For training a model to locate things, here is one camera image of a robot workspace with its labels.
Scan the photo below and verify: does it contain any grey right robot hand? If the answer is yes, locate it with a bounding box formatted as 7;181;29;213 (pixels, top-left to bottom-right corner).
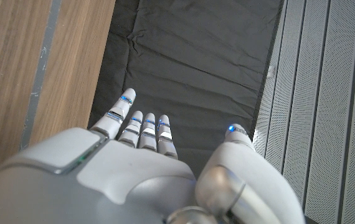
0;88;306;224

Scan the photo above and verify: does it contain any black fabric mat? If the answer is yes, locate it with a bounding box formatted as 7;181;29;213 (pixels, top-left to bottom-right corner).
87;0;287;180

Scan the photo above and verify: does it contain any grey tape outline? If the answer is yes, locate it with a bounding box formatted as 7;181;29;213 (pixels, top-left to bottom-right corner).
19;0;62;151

